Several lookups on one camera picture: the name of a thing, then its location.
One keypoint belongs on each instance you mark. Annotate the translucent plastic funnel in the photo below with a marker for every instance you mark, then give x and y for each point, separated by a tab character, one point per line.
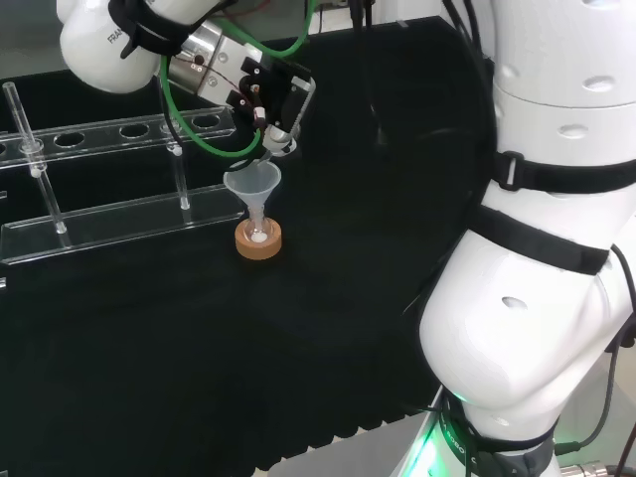
253	186

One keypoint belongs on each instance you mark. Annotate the black bench cloth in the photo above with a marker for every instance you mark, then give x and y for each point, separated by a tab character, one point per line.
199	348

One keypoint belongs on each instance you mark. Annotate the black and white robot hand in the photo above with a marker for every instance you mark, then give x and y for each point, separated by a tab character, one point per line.
268	89

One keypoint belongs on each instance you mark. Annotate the round-bottom glass flask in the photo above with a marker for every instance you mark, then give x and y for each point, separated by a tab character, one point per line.
258	231

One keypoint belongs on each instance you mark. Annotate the clear acrylic funnel stand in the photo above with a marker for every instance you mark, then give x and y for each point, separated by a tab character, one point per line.
114	223

